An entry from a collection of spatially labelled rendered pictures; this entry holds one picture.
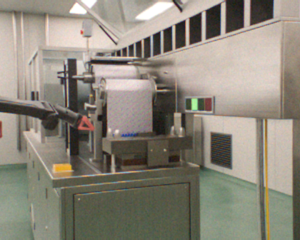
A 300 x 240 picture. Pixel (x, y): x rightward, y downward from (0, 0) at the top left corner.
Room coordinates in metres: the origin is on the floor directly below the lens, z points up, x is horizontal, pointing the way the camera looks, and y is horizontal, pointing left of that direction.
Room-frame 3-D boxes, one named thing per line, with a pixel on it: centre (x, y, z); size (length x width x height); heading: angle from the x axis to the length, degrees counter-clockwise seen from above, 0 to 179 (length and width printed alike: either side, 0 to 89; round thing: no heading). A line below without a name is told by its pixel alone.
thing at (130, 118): (1.86, 0.10, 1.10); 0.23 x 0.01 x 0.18; 111
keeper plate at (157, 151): (1.69, -0.03, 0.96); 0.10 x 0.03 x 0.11; 111
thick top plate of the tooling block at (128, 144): (1.77, 0.02, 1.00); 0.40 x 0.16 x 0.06; 111
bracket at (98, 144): (1.90, 0.28, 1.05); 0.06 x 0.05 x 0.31; 111
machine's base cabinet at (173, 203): (2.77, 0.52, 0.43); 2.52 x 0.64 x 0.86; 21
